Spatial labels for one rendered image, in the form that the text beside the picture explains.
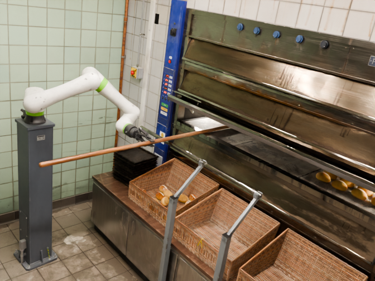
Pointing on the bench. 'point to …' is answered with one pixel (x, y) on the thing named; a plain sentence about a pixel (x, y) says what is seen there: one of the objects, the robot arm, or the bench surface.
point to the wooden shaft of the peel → (126, 147)
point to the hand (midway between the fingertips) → (150, 142)
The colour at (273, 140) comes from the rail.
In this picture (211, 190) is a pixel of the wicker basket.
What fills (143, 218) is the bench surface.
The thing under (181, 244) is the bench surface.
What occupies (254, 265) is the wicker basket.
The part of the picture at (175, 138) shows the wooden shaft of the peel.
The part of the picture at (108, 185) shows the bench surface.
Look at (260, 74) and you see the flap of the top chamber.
